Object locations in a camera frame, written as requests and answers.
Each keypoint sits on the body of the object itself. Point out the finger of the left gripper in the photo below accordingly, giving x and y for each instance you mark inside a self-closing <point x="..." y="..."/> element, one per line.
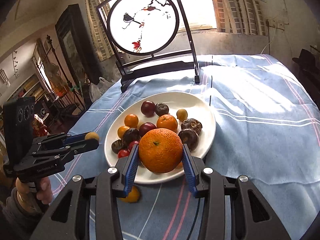
<point x="80" y="146"/>
<point x="74" y="138"/>

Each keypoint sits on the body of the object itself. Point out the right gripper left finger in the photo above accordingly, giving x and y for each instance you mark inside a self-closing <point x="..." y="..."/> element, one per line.
<point x="68" y="215"/>

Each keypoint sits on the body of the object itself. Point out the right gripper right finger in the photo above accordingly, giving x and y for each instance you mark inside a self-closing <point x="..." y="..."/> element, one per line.
<point x="251" y="216"/>

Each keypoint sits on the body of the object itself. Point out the red cherry tomato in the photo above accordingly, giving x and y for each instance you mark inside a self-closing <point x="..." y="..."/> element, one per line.
<point x="123" y="153"/>

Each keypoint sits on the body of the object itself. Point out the small orange mandarin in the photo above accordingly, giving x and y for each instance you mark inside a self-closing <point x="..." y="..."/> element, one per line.
<point x="131" y="120"/>

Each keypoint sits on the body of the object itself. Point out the large dark red plum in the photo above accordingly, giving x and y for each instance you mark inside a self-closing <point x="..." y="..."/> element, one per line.
<point x="148" y="108"/>

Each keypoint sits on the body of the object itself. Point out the large orange mandarin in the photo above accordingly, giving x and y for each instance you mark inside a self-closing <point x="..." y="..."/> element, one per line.
<point x="160" y="150"/>

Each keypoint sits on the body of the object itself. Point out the dark wrinkled passion fruit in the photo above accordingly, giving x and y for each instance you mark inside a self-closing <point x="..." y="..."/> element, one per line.
<point x="193" y="124"/>

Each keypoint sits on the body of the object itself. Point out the person left hand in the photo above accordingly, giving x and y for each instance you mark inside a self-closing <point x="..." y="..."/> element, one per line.
<point x="45" y="194"/>

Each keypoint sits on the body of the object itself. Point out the plastic bags pile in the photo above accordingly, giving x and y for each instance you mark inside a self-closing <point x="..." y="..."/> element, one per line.
<point x="96" y="91"/>

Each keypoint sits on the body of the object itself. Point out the round bird painting screen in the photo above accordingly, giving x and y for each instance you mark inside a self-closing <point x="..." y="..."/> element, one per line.
<point x="139" y="30"/>

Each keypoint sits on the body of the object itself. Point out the left checkered curtain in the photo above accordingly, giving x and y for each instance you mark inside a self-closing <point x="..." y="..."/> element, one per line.
<point x="100" y="42"/>

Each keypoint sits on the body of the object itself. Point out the checkered curtain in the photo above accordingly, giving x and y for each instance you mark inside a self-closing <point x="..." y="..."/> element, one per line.
<point x="100" y="42"/>
<point x="239" y="17"/>

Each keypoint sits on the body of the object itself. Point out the right checkered curtain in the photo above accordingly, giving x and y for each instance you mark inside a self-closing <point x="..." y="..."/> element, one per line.
<point x="239" y="17"/>

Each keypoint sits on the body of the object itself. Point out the dark framed wall painting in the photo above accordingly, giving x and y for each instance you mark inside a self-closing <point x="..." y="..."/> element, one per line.
<point x="76" y="46"/>

